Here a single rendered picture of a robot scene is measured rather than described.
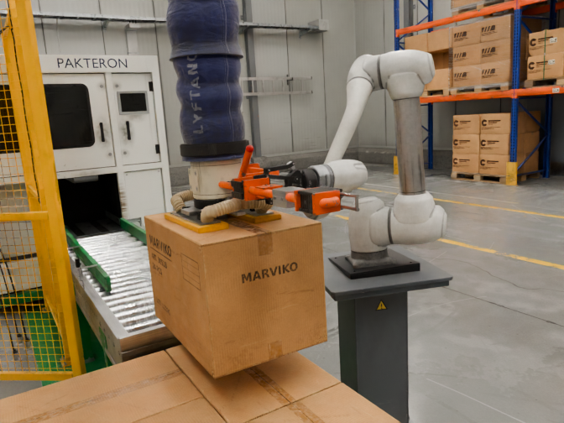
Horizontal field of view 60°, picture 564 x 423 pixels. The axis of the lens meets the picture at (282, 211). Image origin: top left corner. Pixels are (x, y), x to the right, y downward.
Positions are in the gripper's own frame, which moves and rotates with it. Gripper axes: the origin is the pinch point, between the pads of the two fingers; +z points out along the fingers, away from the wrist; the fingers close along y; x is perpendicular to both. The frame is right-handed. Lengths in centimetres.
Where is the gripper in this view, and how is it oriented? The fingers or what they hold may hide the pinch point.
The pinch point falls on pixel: (253, 188)
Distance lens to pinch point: 143.3
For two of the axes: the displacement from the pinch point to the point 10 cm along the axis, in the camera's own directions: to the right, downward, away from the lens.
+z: -8.5, 1.5, -5.0
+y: 0.6, 9.8, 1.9
